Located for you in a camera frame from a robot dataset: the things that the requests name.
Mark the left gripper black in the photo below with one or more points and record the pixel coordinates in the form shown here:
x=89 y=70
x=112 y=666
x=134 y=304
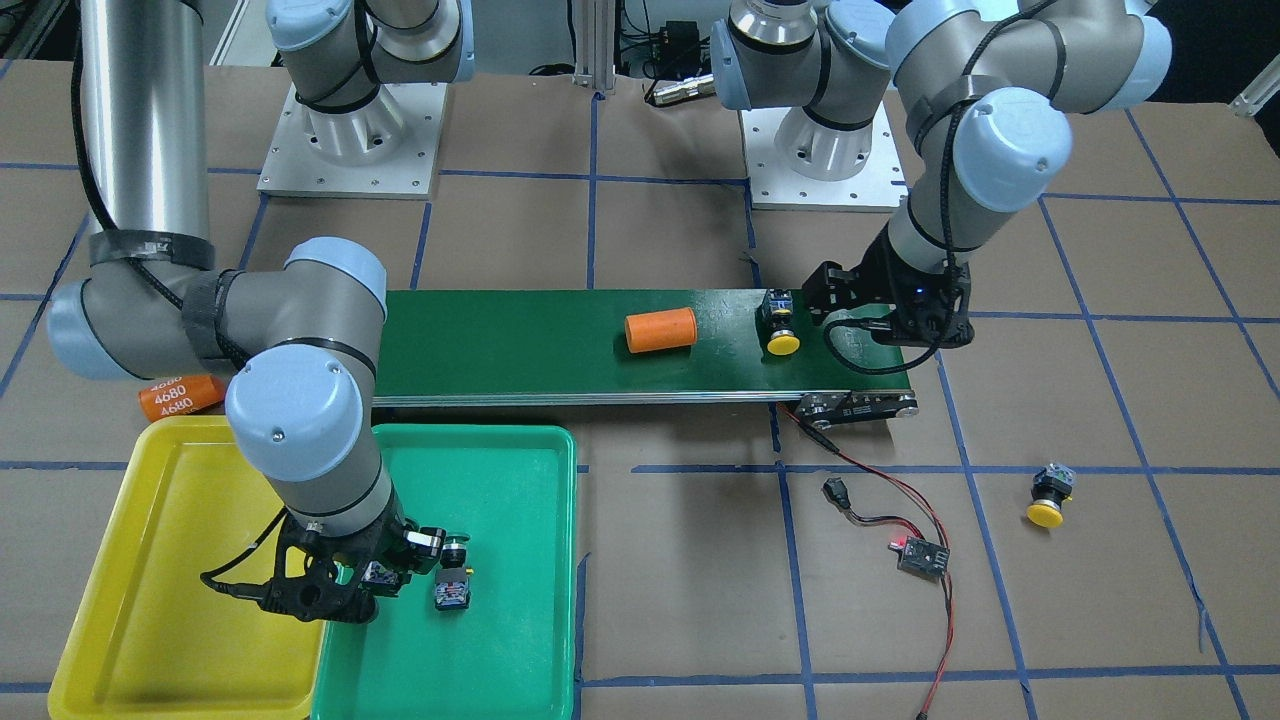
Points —
x=872 y=277

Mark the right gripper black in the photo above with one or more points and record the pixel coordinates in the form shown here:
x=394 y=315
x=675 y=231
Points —
x=385 y=551

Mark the green push button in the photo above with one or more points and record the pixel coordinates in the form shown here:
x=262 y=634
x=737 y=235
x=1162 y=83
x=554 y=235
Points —
x=381 y=581
x=452 y=578

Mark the yellow push button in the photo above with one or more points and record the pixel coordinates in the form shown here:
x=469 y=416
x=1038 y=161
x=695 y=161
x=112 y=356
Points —
x=775 y=320
x=1052 y=487

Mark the plain orange cylinder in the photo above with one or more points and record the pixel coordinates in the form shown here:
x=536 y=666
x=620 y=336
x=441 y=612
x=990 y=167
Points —
x=661 y=330

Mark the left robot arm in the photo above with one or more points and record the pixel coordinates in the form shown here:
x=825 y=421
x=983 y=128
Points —
x=987 y=95

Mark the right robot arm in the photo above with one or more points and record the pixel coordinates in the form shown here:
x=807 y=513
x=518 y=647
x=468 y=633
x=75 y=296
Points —
x=300 y=346

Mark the green plastic tray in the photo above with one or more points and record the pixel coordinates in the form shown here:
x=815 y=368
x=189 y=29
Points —
x=509 y=655

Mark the yellow plastic tray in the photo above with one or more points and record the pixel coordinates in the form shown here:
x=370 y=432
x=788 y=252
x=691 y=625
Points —
x=150 y=641

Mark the orange cylinder with numbers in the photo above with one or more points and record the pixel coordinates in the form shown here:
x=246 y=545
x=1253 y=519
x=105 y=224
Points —
x=182 y=395

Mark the small motor controller board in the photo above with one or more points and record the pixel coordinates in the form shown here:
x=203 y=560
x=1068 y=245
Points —
x=922 y=558

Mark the green conveyor belt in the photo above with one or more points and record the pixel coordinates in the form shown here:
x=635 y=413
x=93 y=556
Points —
x=480 y=348

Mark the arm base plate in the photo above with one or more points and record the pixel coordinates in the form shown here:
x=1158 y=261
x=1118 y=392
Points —
x=795 y=164
x=386 y=150

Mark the aluminium frame post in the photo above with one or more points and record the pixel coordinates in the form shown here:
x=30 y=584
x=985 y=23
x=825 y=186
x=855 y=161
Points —
x=595 y=33

